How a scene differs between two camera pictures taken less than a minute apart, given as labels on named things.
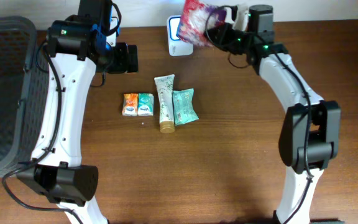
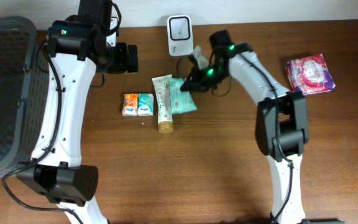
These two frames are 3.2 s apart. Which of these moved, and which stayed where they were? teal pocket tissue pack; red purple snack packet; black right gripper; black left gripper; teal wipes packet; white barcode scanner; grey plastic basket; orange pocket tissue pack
Moved: red purple snack packet; teal wipes packet; black right gripper
Stayed: orange pocket tissue pack; black left gripper; grey plastic basket; teal pocket tissue pack; white barcode scanner
